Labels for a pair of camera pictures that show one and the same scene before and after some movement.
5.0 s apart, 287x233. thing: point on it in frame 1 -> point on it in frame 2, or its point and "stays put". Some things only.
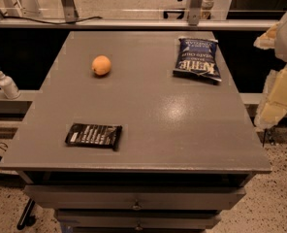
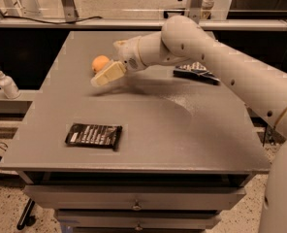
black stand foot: (27, 218) stays put
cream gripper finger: (268, 40) -> (120, 44)
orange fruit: (101, 65) stays put
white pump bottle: (8, 84) stays put
